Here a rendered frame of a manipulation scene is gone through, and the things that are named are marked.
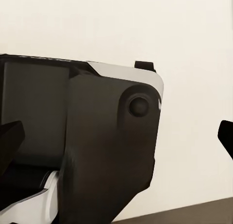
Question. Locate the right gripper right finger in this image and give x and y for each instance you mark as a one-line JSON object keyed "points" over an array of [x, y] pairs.
{"points": [[225, 135]]}

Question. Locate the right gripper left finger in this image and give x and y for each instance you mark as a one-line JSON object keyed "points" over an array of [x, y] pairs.
{"points": [[12, 136]]}

